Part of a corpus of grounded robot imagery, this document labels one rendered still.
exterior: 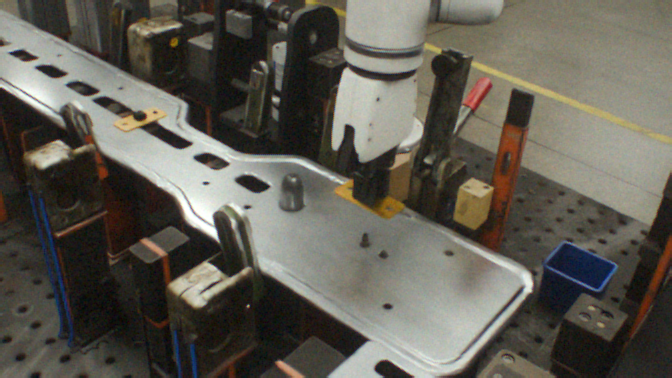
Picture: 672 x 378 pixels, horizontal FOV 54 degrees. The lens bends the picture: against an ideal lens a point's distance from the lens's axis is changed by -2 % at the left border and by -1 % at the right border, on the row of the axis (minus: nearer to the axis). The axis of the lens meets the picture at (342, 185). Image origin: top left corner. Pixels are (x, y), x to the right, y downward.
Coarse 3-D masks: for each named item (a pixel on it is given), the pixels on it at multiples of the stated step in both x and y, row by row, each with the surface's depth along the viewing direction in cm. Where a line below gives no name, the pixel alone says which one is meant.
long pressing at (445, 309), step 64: (0, 64) 123; (64, 64) 125; (64, 128) 107; (192, 128) 107; (192, 192) 92; (320, 192) 94; (320, 256) 83; (448, 256) 84; (384, 320) 74; (448, 320) 74; (512, 320) 76
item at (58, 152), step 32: (32, 160) 89; (64, 160) 90; (96, 160) 94; (32, 192) 93; (64, 192) 93; (96, 192) 96; (64, 224) 94; (96, 224) 99; (64, 256) 97; (96, 256) 102; (64, 288) 102; (96, 288) 104; (64, 320) 108; (96, 320) 106
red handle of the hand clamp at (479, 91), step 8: (480, 80) 94; (488, 80) 94; (472, 88) 94; (480, 88) 93; (488, 88) 94; (472, 96) 93; (480, 96) 93; (464, 104) 93; (472, 104) 92; (464, 112) 92; (472, 112) 93; (464, 120) 92; (456, 128) 92; (456, 136) 92; (432, 152) 91; (424, 160) 91; (432, 160) 90; (432, 168) 91
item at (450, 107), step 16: (448, 48) 85; (432, 64) 83; (448, 64) 81; (464, 64) 83; (448, 80) 86; (464, 80) 85; (432, 96) 87; (448, 96) 86; (432, 112) 88; (448, 112) 86; (432, 128) 89; (448, 128) 87; (448, 144) 89; (416, 160) 91; (432, 176) 90
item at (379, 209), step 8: (344, 184) 83; (336, 192) 82; (344, 192) 82; (376, 192) 80; (352, 200) 80; (376, 200) 81; (384, 200) 81; (392, 200) 81; (368, 208) 79; (376, 208) 79; (384, 208) 79; (392, 208) 80; (400, 208) 79; (384, 216) 78; (392, 216) 78
